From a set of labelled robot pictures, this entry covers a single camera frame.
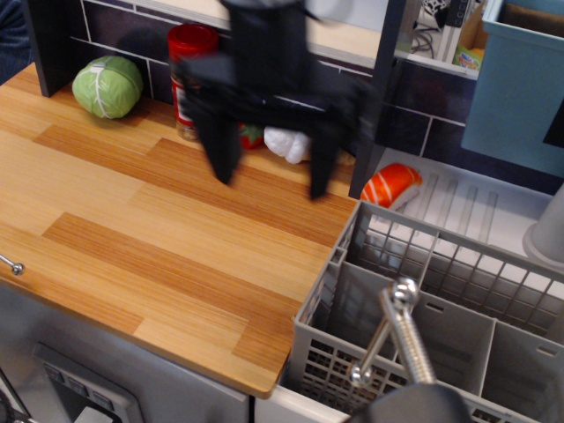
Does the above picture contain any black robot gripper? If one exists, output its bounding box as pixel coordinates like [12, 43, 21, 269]
[174, 54, 375, 199]

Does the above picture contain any grey plastic drying rack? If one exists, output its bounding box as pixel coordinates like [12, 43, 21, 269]
[286, 202, 563, 422]

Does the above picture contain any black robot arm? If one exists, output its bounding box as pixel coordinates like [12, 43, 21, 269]
[173, 1, 375, 199]

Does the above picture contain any white sink drainboard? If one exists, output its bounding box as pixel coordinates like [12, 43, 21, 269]
[377, 148, 552, 256]

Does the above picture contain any red toy strawberry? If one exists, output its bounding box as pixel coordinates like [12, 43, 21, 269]
[239, 123, 264, 150]

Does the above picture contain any white toy ice cream cone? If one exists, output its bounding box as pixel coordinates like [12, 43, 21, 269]
[263, 126, 356, 167]

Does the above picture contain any red lidded nut jar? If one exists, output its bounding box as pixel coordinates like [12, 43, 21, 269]
[167, 24, 219, 140]

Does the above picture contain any orange salmon sushi toy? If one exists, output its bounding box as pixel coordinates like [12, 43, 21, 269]
[360, 163, 423, 211]

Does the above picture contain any green toy cabbage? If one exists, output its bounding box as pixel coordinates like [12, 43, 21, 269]
[72, 56, 144, 120]

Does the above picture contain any colourful cardboard box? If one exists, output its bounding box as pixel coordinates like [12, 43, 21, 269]
[452, 46, 485, 71]

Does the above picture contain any blue plastic bin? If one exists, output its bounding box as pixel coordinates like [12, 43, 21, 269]
[462, 1, 563, 176]

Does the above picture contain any small chrome knob rod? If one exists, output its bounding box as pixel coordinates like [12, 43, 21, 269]
[0, 255, 26, 276]

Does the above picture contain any grey faucet base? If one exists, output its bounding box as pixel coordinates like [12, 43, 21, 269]
[523, 187, 564, 271]

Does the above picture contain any black clamp base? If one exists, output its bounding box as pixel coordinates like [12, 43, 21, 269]
[346, 383, 471, 423]

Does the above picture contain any silver dishwasher control panel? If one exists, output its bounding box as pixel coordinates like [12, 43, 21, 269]
[33, 343, 144, 422]

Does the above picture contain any dark grey shelf post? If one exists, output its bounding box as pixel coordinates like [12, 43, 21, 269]
[349, 1, 420, 198]

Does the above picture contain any dark grey left post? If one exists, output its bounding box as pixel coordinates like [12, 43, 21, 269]
[22, 0, 85, 97]

